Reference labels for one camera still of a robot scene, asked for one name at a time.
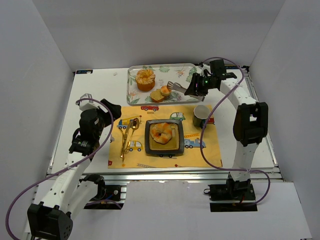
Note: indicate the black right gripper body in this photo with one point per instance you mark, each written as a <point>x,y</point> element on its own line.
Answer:
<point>194,86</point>

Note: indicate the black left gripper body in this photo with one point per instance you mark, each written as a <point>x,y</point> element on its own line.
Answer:
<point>110,110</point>

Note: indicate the metal serving tongs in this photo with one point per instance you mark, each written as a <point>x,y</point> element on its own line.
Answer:
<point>177,87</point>

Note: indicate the small round bun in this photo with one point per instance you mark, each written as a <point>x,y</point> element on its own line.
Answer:
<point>165,91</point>

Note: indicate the twisted ring bread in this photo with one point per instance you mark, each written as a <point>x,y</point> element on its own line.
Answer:
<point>161,133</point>

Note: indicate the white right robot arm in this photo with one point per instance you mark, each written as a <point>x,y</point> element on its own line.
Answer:
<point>251,119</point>

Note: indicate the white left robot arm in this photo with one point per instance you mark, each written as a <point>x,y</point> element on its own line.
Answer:
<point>53,217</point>

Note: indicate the sliced bread piece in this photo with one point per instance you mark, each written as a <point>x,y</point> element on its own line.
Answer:
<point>156,96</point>

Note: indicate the floral serving tray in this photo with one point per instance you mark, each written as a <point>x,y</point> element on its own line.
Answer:
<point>180,73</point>

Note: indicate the gold knife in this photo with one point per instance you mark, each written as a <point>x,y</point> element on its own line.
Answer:
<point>130,124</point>

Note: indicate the green mug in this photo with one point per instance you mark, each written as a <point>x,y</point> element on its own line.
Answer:
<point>200,114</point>

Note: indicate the gold spoon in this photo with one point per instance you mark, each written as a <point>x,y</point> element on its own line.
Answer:
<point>135,126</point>

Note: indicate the yellow vehicle-print placemat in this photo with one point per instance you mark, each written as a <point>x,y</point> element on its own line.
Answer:
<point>194,144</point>

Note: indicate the gold fork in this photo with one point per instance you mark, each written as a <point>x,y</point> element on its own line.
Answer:
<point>123,146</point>

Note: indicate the sugar-topped round cake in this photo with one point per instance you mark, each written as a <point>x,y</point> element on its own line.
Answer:
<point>145,80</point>

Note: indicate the dark square plate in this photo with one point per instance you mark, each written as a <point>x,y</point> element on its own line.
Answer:
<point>174,147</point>

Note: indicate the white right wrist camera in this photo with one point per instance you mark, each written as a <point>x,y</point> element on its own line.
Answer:
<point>205,70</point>

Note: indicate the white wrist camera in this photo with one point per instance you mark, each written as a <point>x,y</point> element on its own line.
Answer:
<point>205,70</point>
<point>86,104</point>

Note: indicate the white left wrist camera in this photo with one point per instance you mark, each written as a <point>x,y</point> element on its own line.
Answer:
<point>86,104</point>

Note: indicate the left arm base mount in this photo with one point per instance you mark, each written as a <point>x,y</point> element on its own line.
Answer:
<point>110,193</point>

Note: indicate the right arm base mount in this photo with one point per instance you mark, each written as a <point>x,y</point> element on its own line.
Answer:
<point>232,196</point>

